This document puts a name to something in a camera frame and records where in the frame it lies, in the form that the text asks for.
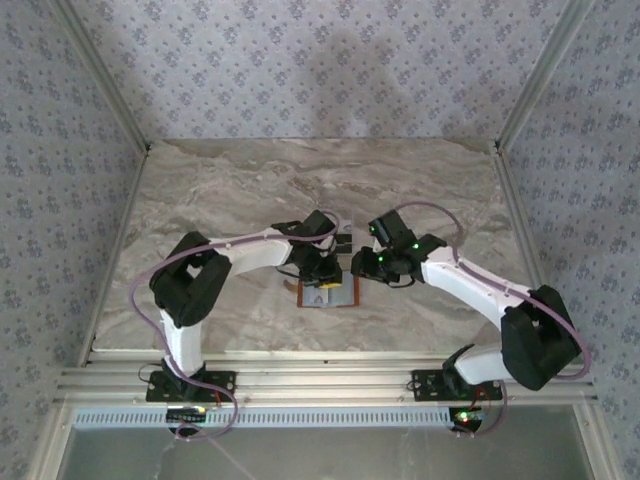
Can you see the brown leather card holder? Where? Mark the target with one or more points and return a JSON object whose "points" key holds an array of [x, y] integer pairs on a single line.
{"points": [[345, 292]]}

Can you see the grey card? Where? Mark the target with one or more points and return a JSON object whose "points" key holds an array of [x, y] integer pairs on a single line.
{"points": [[320, 299]]}

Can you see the white VIP card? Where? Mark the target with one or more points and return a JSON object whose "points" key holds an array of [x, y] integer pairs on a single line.
{"points": [[346, 229]]}

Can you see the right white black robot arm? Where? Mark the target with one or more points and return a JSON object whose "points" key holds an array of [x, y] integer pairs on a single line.
{"points": [[535, 340]]}

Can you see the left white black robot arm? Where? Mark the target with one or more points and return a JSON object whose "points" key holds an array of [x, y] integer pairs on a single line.
{"points": [[190, 285]]}

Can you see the circuit board with lights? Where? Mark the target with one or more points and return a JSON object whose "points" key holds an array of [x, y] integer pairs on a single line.
{"points": [[467, 417]]}

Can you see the circuit board without lights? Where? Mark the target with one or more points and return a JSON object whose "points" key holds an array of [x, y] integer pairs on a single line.
{"points": [[187, 414]]}

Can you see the aluminium rail beam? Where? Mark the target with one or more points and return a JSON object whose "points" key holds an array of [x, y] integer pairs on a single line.
{"points": [[325, 380]]}

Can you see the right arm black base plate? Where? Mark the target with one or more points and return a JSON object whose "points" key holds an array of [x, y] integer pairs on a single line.
{"points": [[425, 385]]}

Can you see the aluminium side rail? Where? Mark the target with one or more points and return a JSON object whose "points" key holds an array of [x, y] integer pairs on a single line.
{"points": [[527, 250], [127, 205]]}

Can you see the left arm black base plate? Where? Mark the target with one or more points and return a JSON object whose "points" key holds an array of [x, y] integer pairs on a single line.
{"points": [[220, 387]]}

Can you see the aluminium corner post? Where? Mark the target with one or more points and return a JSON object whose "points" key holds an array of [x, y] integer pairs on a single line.
{"points": [[106, 75], [542, 75]]}

